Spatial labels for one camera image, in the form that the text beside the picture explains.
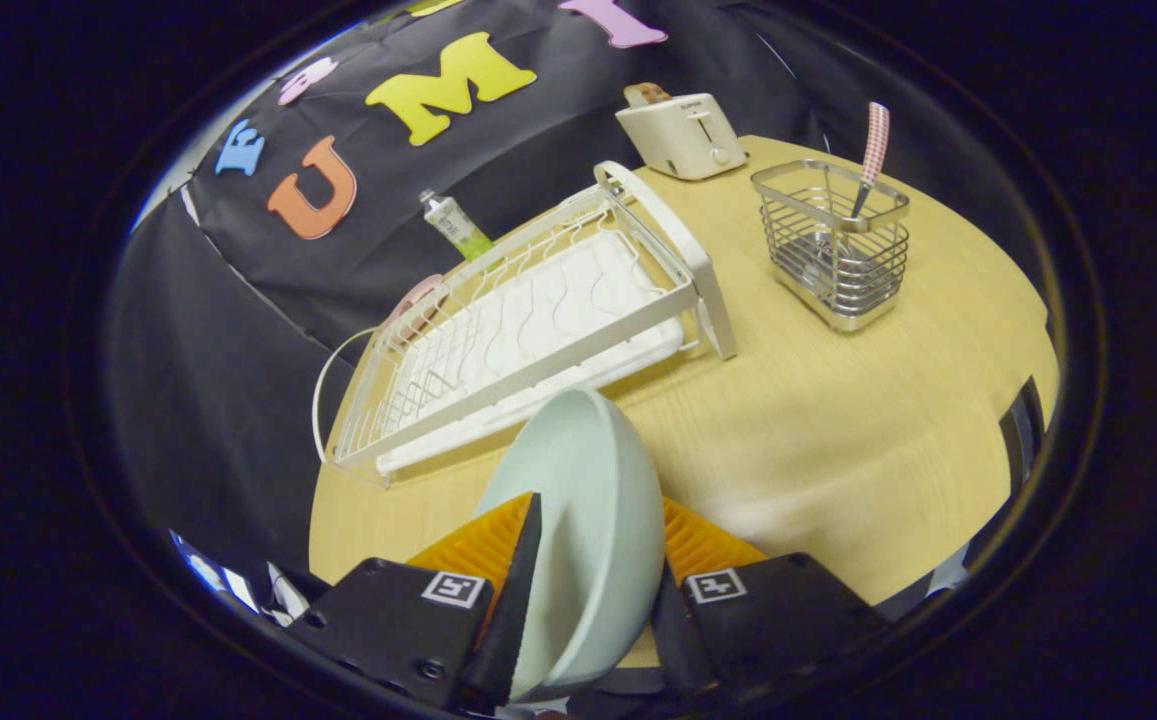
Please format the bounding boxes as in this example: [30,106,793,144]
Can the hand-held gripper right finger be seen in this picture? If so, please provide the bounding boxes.
[648,497,891,706]

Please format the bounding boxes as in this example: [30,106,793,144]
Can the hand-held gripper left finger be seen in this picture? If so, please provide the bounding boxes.
[283,490,545,716]

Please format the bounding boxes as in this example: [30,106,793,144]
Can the computer monitor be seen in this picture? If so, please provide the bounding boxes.
[170,530,261,613]

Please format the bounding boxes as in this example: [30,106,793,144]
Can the white toaster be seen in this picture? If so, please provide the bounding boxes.
[615,92,749,182]

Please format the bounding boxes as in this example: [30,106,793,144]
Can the pink bowl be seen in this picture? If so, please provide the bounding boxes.
[383,273,446,331]

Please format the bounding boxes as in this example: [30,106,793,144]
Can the red checked handle spoon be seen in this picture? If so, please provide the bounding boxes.
[843,101,891,223]

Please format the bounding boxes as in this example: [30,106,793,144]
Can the metal wire basket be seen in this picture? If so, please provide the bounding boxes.
[750,159,911,334]

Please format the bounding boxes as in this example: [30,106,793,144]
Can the white wire dish rack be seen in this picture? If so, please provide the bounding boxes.
[311,160,739,488]

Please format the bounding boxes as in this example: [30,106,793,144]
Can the clear green bottle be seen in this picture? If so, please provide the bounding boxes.
[418,190,494,263]

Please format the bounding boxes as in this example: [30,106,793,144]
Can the pale green plate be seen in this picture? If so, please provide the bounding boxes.
[473,387,667,704]

